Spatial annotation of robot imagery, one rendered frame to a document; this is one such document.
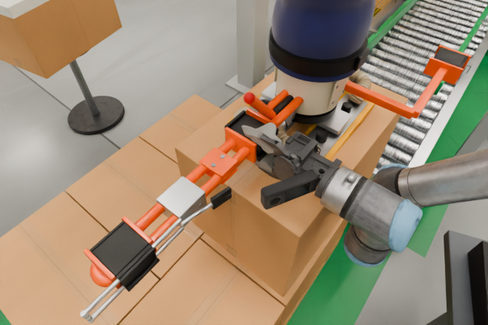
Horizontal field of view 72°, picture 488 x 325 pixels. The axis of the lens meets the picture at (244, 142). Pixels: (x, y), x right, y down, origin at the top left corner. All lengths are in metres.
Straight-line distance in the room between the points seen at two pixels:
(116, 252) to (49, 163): 1.98
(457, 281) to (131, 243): 0.94
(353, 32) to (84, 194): 1.24
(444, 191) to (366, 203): 0.16
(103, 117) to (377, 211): 2.27
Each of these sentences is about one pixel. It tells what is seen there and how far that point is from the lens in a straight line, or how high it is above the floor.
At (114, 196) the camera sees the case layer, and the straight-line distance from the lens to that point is 1.53.
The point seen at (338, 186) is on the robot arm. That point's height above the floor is 1.24.
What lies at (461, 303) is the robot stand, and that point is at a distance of 1.21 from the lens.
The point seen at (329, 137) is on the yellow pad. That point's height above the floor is 1.10.
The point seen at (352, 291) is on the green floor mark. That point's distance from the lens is 1.92.
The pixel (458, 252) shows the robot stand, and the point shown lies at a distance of 1.28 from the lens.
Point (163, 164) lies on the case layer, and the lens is 1.57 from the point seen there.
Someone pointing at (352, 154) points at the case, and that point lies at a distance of 0.93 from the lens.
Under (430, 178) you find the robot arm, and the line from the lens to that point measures 0.74.
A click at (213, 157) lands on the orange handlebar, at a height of 1.22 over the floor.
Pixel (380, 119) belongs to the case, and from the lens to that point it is 1.05.
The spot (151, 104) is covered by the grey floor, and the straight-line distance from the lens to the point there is 2.71.
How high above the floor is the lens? 1.76
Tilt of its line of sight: 49 degrees down
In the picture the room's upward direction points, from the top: straight up
